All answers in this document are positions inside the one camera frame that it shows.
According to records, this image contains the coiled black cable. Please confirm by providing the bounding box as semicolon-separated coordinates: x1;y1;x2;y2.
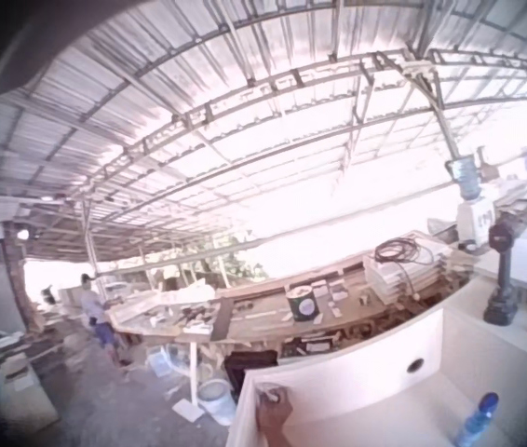
373;237;426;276

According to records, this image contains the long wooden workbench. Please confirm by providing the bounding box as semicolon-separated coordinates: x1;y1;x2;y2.
104;260;432;406

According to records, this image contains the green paint can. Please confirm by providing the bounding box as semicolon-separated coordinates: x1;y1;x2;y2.
285;284;319;323

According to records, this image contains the clear plastic container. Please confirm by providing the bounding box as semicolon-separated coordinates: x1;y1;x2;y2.
144;345;176;378

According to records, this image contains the white water dispenser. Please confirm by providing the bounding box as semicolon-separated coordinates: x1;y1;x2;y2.
455;195;497;243

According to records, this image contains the blue plastic water bottle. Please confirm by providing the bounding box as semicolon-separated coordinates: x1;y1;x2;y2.
453;392;500;447

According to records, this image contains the black cordless drill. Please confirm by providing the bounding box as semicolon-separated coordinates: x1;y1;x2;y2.
482;220;523;328

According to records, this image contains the white plastic bucket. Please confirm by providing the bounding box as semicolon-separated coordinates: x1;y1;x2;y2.
196;377;237;426

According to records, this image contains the small white board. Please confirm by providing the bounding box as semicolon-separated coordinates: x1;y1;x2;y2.
171;398;207;424

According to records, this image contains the person's left hand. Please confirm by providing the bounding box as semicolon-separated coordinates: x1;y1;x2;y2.
257;384;295;434

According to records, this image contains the blue water jug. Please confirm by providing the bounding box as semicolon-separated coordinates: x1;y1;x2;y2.
445;156;483;201

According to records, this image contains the black box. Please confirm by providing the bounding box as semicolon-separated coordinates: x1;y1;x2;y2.
223;349;279;401

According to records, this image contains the stack of white boards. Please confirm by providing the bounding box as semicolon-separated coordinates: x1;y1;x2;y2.
361;229;477;306

